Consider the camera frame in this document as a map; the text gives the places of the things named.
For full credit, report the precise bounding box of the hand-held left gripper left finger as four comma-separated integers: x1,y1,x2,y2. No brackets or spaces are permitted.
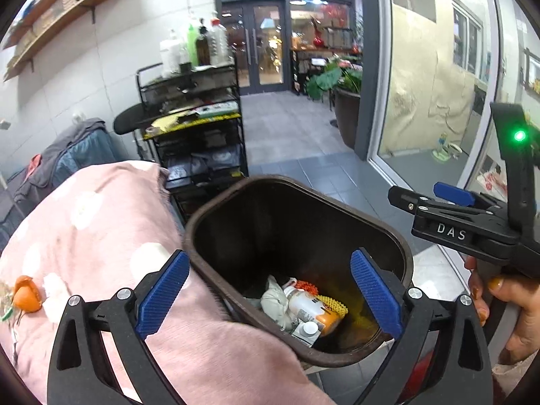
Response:
47,250,191,405

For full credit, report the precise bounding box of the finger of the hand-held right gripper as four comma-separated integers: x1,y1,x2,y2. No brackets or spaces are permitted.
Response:
434,181,501,212
388,186,465,221

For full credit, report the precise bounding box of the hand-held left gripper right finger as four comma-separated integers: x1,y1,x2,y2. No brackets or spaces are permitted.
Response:
350,248,494,405

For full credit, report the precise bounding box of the yellow foam fruit net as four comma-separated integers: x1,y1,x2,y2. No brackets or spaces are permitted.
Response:
318,295,349,318

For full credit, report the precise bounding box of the orange bottle with white label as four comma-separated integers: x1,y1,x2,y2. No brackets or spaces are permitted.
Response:
282,285,342,337

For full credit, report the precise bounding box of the beige paper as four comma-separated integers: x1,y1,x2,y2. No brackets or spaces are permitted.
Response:
259,275,296,332

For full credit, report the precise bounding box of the dark brown trash bin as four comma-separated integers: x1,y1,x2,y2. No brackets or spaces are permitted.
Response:
183,174,415,369

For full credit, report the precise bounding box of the person's right hand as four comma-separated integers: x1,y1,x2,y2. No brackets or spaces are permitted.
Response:
464,256,540,366

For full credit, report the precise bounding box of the red printed plastic bag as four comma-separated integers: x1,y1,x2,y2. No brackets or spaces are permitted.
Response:
480,164,508,191

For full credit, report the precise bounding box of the white carton with round cap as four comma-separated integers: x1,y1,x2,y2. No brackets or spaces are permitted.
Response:
290,321,326,349

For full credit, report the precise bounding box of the pink polka dot blanket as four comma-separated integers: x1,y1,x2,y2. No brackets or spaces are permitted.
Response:
0,161,338,405

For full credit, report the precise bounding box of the potted green plant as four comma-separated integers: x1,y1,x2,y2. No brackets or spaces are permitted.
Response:
306,55,364,149

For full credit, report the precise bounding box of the large glass window pane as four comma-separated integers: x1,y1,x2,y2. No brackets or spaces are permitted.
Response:
371,0,509,174

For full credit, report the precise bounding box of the orange peel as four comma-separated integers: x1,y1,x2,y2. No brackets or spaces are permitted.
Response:
12,275,43,314

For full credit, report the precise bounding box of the grey blue jacket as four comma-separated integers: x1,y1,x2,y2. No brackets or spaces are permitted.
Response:
0,118,127,241

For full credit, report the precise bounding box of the silver foil wrapper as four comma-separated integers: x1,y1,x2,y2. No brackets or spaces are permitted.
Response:
0,282,20,326

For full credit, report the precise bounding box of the black metal rack cart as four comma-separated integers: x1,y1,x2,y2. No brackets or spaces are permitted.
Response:
136,62,249,204

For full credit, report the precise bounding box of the black chair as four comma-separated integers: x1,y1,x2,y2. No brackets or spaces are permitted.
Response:
114,103,147,162

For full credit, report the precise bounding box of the grey blanket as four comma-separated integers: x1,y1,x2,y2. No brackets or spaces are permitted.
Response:
12,119,109,204

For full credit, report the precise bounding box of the shop display shelf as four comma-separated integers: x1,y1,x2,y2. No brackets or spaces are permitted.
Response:
291,0,360,94

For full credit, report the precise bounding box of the glass double door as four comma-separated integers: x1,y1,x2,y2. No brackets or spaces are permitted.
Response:
219,0,292,94

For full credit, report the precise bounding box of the clear plastic bottle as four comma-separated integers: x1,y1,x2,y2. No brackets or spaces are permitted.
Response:
209,17,231,67

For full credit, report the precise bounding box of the dark brown bottle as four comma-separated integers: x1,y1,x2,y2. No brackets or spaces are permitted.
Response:
196,25,212,67

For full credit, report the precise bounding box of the green bottle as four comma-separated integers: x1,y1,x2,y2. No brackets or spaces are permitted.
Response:
186,23,199,68

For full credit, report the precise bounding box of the wooden wall shelf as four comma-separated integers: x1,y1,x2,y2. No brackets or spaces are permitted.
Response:
2,0,132,84

